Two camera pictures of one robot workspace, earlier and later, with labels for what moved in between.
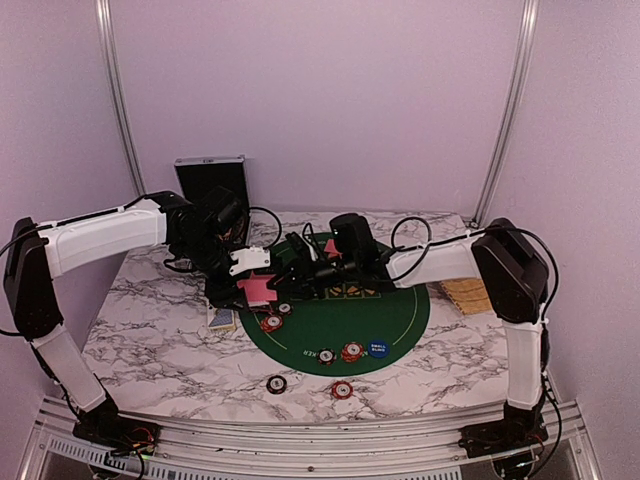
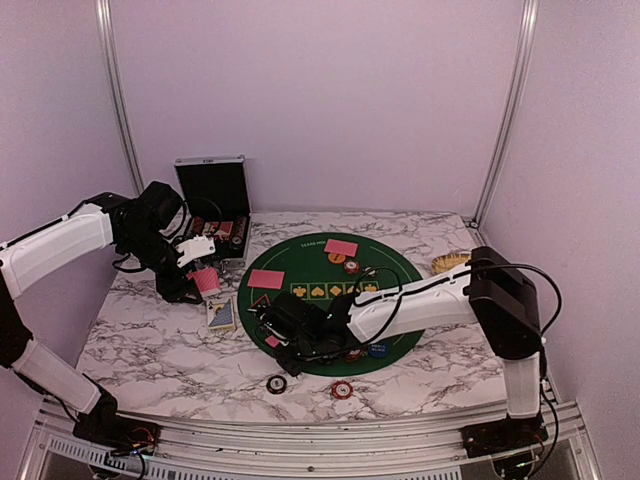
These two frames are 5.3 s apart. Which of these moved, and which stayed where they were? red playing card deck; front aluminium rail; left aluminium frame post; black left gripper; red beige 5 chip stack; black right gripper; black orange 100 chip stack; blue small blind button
Moved: black right gripper; black left gripper; red playing card deck
Stayed: front aluminium rail; blue small blind button; left aluminium frame post; black orange 100 chip stack; red beige 5 chip stack
